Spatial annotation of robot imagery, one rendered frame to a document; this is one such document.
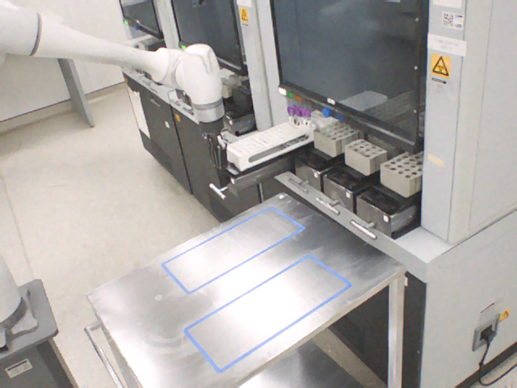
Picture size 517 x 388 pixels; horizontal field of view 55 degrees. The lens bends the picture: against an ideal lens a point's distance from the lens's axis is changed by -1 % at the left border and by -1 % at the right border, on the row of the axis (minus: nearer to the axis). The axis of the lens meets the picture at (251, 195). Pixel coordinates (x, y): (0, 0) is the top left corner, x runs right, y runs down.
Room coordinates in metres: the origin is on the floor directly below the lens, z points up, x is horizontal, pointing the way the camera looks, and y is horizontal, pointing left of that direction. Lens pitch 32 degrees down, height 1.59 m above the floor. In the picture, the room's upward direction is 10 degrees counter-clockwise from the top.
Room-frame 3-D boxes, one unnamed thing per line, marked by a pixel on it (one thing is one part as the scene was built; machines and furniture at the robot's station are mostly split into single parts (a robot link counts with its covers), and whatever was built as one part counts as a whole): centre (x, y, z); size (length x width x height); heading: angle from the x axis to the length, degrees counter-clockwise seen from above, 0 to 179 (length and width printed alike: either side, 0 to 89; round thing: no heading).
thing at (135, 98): (3.08, 0.63, 0.43); 0.27 x 0.02 x 0.36; 25
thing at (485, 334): (1.02, -0.66, 0.29); 0.11 x 0.03 x 0.10; 115
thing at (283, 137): (1.49, -0.10, 0.83); 0.30 x 0.10 x 0.06; 115
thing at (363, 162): (1.26, -0.33, 0.85); 0.12 x 0.02 x 0.06; 24
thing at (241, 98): (1.90, -0.03, 0.85); 0.12 x 0.02 x 0.06; 25
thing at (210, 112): (1.40, 0.08, 1.03); 0.09 x 0.09 x 0.06
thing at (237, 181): (1.55, -0.22, 0.78); 0.73 x 0.14 x 0.09; 115
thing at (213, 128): (1.40, 0.08, 0.96); 0.08 x 0.07 x 0.09; 25
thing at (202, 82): (1.42, 0.09, 1.14); 0.13 x 0.11 x 0.16; 30
